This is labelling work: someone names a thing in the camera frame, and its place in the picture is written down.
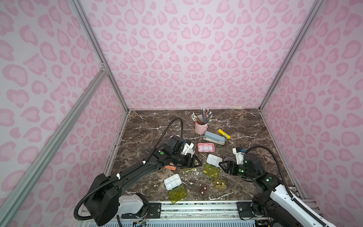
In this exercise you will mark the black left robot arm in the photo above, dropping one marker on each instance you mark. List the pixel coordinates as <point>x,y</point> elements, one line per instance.
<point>102,199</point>

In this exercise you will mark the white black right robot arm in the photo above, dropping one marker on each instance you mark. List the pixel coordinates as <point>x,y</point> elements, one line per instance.
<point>275,200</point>

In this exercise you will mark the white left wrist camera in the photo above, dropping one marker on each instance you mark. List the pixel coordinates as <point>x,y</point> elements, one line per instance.
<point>188,149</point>

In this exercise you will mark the green pillbox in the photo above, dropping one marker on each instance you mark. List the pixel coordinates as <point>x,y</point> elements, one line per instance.
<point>175,188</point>
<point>212,168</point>
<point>189,169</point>

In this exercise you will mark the pencils in cup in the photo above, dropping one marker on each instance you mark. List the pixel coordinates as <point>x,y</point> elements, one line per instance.
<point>208,115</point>

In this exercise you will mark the pink pencil cup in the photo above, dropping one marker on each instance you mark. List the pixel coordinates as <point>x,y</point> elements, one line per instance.
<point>201,125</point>

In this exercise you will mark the small dark red pillbox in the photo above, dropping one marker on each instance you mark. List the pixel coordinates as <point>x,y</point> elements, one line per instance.
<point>203,189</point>

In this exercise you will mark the yellow glue stick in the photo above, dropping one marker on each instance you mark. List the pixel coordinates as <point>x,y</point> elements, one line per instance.
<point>227,136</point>

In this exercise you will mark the green pillbox front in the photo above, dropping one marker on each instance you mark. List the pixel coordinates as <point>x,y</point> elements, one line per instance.
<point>175,188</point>

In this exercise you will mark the small orange pillbox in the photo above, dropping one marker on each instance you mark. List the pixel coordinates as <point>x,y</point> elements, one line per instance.
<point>170,167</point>

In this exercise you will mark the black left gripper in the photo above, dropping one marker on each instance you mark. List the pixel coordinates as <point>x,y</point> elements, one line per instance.
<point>186,160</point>

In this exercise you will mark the pink red rectangular pillbox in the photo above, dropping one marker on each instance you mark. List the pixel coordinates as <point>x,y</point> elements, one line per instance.
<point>206,147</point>

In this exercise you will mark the small yellow pillbox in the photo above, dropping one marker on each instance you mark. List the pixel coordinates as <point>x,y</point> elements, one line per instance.
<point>220,184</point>

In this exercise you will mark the grey blue stapler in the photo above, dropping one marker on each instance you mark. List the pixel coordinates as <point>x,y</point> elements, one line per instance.
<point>214,138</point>

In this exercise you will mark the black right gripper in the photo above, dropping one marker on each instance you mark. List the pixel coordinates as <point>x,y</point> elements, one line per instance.
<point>232,167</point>

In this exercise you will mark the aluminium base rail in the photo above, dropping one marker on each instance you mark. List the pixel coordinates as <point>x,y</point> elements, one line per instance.
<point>197,214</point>

